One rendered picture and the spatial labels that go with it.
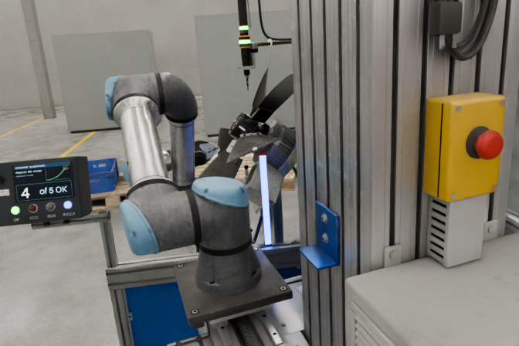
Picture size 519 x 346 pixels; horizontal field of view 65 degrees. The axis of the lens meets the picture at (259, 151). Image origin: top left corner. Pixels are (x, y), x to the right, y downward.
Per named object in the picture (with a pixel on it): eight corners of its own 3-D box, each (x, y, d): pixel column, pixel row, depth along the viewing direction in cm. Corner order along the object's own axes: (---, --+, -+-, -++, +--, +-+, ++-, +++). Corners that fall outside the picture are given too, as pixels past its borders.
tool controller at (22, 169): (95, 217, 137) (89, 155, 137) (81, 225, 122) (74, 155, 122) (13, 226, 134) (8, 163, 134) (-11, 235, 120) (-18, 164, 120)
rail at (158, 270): (363, 252, 151) (363, 232, 149) (367, 258, 147) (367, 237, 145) (111, 283, 141) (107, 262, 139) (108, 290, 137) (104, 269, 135)
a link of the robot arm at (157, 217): (202, 222, 79) (157, 62, 114) (122, 239, 75) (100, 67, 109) (201, 255, 88) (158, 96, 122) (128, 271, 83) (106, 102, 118)
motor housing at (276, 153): (268, 171, 196) (246, 155, 193) (297, 132, 193) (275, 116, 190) (276, 186, 174) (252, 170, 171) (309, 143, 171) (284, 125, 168)
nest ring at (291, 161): (265, 172, 199) (259, 168, 198) (299, 127, 195) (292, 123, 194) (274, 191, 173) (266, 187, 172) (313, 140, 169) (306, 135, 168)
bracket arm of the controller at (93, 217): (110, 217, 135) (109, 208, 134) (109, 221, 132) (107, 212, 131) (35, 225, 132) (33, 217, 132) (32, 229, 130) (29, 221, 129)
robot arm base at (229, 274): (271, 286, 89) (268, 244, 86) (202, 303, 84) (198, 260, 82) (249, 254, 103) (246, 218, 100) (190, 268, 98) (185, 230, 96)
